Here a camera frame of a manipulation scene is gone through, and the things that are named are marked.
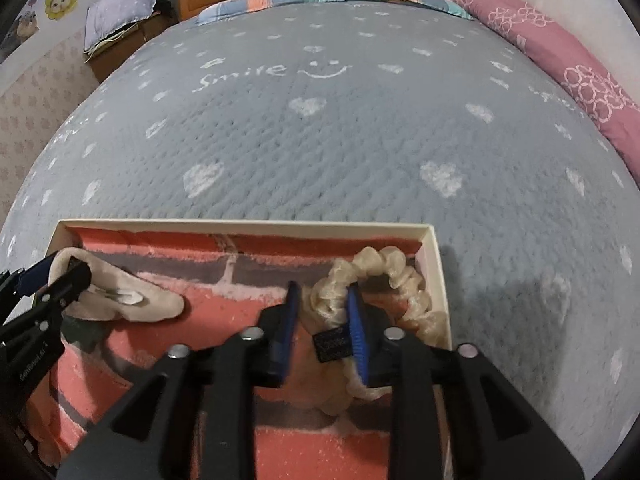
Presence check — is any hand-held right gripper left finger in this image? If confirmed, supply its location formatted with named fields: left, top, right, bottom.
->
left=57, top=281, right=303, bottom=480

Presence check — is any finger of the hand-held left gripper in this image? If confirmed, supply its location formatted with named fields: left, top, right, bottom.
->
left=0, top=252, right=56, bottom=321
left=0, top=257, right=93, bottom=347

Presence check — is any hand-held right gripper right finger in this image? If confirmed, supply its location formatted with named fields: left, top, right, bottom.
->
left=347, top=285, right=586, bottom=480

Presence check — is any cream satin scrunchie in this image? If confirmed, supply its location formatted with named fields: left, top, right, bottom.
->
left=305, top=246, right=451, bottom=416

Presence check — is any beige fluffy hair clip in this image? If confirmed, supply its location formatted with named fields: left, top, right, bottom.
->
left=50, top=247, right=185, bottom=323

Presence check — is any cream tray with brick lining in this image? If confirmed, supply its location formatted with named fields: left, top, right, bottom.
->
left=30, top=219, right=454, bottom=480

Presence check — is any wooden nightstand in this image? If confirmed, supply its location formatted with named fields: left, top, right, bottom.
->
left=85, top=10, right=176, bottom=83

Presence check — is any grey and orange cats sticker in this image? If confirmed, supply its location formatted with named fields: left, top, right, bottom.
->
left=11, top=9, right=41, bottom=42

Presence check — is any blue dotted cushion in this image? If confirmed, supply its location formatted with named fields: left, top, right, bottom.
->
left=82, top=0, right=166, bottom=53

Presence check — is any pink patterned bolster pillow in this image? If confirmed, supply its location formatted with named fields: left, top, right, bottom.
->
left=442, top=0, right=640, bottom=181

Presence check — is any sunflower cat wall sticker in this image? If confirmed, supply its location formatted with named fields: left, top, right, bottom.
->
left=44, top=0, right=81, bottom=22

